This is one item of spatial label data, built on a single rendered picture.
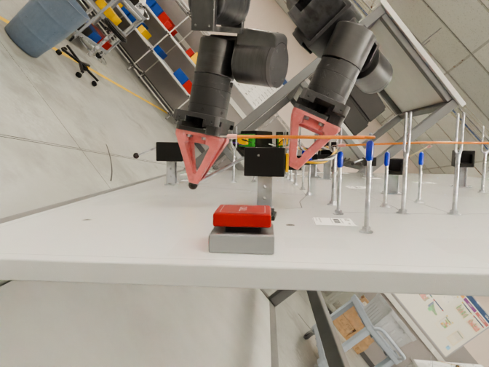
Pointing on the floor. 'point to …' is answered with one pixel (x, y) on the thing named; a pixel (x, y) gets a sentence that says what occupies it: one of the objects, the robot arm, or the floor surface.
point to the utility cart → (359, 336)
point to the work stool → (94, 49)
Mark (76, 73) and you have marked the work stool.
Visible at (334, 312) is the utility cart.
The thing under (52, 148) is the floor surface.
